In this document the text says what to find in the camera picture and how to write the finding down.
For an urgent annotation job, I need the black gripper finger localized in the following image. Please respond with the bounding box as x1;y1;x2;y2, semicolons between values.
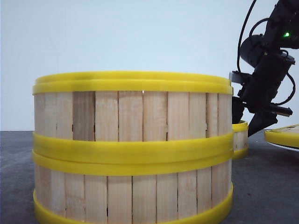
248;111;278;137
232;96;245;123

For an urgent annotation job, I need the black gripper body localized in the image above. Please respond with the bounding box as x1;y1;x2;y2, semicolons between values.
229;51;295;116

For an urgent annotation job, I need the bamboo steamer basket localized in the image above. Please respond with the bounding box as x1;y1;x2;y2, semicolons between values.
33;71;232;174
32;152;233;224
232;120;249;160

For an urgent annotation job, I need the yellow rimmed steamer lid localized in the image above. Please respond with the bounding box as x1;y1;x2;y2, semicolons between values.
264;124;299;149

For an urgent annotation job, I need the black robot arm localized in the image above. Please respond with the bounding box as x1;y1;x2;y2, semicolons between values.
229;0;299;136

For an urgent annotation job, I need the white plate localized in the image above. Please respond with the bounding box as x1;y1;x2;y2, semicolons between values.
269;142;299;153

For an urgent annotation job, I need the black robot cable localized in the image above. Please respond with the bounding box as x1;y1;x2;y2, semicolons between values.
236;0;257;73

